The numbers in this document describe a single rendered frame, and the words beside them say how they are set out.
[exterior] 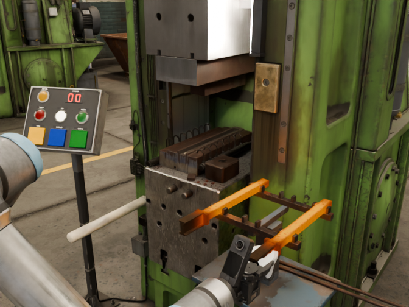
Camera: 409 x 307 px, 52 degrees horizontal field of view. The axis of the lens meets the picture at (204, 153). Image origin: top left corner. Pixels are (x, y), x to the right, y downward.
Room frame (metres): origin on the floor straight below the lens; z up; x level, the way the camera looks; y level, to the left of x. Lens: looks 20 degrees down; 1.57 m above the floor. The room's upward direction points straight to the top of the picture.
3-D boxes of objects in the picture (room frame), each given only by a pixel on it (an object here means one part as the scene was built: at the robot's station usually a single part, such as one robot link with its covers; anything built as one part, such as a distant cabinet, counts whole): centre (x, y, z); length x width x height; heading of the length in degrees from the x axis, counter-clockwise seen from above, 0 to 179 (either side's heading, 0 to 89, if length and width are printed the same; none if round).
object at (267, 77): (1.48, -0.22, 1.27); 0.09 x 0.02 x 0.17; 53
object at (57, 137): (1.72, 0.63, 1.01); 0.07 x 0.05 x 0.07; 78
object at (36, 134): (1.74, 0.73, 1.01); 0.07 x 0.05 x 0.07; 78
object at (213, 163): (1.51, -0.07, 0.95); 0.12 x 0.08 x 0.06; 143
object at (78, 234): (1.70, 0.44, 0.62); 0.44 x 0.05 x 0.05; 143
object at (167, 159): (1.74, -0.02, 0.96); 0.42 x 0.20 x 0.09; 143
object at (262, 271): (0.85, -0.13, 0.96); 0.09 x 0.05 x 0.02; 131
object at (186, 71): (1.74, -0.02, 1.32); 0.42 x 0.20 x 0.10; 143
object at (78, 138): (1.70, 0.53, 1.01); 0.07 x 0.05 x 0.07; 78
